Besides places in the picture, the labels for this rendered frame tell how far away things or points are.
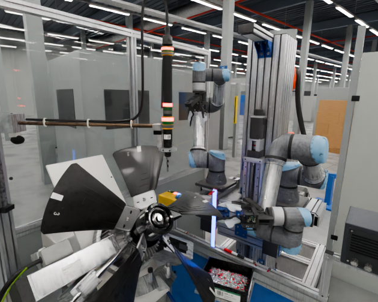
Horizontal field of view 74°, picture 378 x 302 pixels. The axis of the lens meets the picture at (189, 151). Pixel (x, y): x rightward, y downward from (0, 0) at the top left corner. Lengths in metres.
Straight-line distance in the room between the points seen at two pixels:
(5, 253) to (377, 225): 1.44
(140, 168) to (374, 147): 1.95
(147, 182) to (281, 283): 0.75
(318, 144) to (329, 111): 7.81
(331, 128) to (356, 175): 6.46
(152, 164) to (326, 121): 8.16
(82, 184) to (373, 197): 2.27
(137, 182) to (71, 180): 0.28
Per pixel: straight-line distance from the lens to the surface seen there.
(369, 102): 2.47
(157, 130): 0.92
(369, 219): 1.09
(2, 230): 1.34
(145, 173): 1.04
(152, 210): 0.93
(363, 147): 2.50
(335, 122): 8.89
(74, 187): 0.87
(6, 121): 1.15
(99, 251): 0.98
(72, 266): 0.95
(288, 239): 1.13
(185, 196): 1.20
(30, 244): 1.59
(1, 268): 1.42
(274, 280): 1.34
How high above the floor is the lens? 1.65
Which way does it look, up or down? 12 degrees down
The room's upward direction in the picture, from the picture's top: 1 degrees clockwise
